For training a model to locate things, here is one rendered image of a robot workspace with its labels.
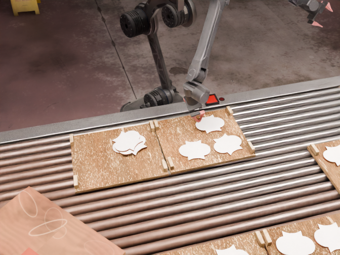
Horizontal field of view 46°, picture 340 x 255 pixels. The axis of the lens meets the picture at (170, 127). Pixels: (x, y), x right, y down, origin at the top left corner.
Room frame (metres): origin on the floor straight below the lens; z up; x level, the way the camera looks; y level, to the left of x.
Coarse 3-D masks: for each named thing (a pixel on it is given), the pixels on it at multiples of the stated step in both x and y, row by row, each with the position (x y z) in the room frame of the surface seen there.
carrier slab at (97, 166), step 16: (128, 128) 1.46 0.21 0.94; (144, 128) 1.46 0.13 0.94; (80, 144) 1.35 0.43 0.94; (96, 144) 1.35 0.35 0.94; (112, 144) 1.35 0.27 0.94; (144, 144) 1.35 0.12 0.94; (80, 160) 1.25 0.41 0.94; (96, 160) 1.25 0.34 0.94; (112, 160) 1.25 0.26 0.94; (128, 160) 1.25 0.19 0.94; (144, 160) 1.25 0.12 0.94; (160, 160) 1.25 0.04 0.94; (80, 176) 1.15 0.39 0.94; (96, 176) 1.15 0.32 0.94; (112, 176) 1.15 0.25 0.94; (128, 176) 1.15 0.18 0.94; (144, 176) 1.15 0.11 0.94; (160, 176) 1.16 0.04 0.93; (80, 192) 1.07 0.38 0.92
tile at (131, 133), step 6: (126, 132) 1.41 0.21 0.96; (132, 132) 1.41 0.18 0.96; (120, 138) 1.37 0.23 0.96; (126, 138) 1.37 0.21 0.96; (132, 138) 1.37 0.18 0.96; (138, 138) 1.37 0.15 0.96; (120, 144) 1.33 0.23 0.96; (126, 144) 1.33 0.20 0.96; (132, 144) 1.33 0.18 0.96; (120, 150) 1.29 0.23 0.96; (126, 150) 1.29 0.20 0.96; (132, 150) 1.29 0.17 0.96
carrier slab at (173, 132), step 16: (208, 112) 1.58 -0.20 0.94; (224, 112) 1.58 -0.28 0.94; (160, 128) 1.46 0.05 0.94; (176, 128) 1.46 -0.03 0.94; (192, 128) 1.46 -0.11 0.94; (224, 128) 1.46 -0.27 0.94; (160, 144) 1.35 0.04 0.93; (176, 144) 1.35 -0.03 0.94; (208, 144) 1.35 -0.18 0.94; (176, 160) 1.25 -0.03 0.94; (192, 160) 1.25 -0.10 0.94; (208, 160) 1.25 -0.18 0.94; (224, 160) 1.25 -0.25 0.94
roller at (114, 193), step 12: (276, 156) 1.29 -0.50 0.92; (288, 156) 1.29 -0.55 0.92; (300, 156) 1.29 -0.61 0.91; (312, 156) 1.31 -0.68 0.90; (216, 168) 1.21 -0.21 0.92; (228, 168) 1.21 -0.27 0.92; (240, 168) 1.22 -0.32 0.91; (252, 168) 1.23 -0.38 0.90; (156, 180) 1.14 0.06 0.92; (168, 180) 1.14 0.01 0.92; (180, 180) 1.15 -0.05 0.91; (192, 180) 1.16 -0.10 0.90; (96, 192) 1.08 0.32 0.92; (108, 192) 1.08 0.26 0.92; (120, 192) 1.08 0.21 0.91; (132, 192) 1.09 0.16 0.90; (60, 204) 1.02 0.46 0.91; (72, 204) 1.02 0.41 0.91
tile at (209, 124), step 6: (204, 120) 1.51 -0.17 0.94; (210, 120) 1.51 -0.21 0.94; (216, 120) 1.51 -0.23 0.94; (222, 120) 1.51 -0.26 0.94; (198, 126) 1.47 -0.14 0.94; (204, 126) 1.47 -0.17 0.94; (210, 126) 1.47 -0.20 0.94; (216, 126) 1.47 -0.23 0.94; (222, 126) 1.47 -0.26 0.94; (210, 132) 1.43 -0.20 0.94
